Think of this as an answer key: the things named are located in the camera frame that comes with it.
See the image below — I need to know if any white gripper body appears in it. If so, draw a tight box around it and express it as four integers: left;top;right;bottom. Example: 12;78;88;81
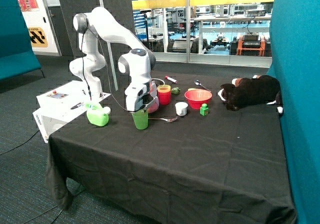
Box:
124;82;153;112

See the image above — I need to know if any green plastic cup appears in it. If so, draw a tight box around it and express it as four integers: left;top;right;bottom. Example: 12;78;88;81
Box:
131;109;149;130

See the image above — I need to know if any yellow plastic cup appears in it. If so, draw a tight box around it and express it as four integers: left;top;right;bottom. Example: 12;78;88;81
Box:
157;84;171;93

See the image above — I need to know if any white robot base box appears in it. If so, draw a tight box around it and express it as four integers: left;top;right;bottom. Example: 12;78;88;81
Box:
32;80;112;144

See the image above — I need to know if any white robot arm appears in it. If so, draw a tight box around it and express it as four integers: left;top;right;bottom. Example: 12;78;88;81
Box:
69;7;157;112

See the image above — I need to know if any multicolour plush ball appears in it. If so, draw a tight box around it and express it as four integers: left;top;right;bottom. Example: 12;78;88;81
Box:
147;80;160;114

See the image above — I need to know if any black frying pan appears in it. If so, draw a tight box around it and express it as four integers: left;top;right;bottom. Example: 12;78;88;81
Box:
151;78;165;87

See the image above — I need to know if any pink plastic cup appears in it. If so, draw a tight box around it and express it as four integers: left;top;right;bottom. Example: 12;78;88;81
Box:
157;91;171;105

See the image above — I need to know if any metal spoon front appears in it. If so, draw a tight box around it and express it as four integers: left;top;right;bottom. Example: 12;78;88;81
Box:
148;116;178;123

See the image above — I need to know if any metal spoon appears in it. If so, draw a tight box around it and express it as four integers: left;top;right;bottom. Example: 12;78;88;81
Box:
148;116;178;123
194;80;211;92

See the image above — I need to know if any red marker pen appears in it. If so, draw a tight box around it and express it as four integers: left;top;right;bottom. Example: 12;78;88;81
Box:
165;75;178;84

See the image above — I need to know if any green toy pepper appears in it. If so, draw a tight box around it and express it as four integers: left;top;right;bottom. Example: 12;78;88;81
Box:
171;87;181;95

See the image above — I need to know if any white small cup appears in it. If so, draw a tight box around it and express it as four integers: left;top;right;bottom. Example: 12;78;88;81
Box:
175;102;189;117

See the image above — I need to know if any green toy watering can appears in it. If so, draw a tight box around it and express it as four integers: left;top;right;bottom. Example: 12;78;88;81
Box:
84;102;111;127

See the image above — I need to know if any red plastic bowl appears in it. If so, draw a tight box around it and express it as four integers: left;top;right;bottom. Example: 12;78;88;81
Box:
184;89;212;110

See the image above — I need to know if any black pen on base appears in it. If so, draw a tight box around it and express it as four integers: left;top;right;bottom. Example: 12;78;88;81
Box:
70;102;84;110

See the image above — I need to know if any metal spoon back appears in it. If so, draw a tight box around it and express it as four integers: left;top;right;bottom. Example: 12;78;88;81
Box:
194;80;211;92

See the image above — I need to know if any green toy block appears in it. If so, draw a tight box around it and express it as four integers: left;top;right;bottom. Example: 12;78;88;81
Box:
199;103;209;116

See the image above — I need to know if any black tablecloth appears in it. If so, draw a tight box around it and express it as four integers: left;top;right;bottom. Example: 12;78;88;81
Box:
45;76;298;224

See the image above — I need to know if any black tripod stand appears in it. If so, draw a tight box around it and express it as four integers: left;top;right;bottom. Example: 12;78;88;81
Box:
136;8;153;51

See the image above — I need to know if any black brown plush dog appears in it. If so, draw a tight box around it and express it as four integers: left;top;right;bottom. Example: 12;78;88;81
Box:
218;75;284;115

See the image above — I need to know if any black yellow sign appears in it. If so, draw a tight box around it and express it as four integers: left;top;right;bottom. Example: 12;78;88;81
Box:
28;27;48;48

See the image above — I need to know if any orange black machine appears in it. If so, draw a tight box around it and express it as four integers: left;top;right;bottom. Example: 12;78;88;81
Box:
236;32;266;57

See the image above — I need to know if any teal sofa left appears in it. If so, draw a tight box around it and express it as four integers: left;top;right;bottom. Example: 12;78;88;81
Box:
0;0;42;81

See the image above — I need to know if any teal partition right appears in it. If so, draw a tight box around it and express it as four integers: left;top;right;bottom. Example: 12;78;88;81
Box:
268;0;320;224

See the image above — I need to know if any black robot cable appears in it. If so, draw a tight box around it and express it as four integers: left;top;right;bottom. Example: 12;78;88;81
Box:
0;26;133;156

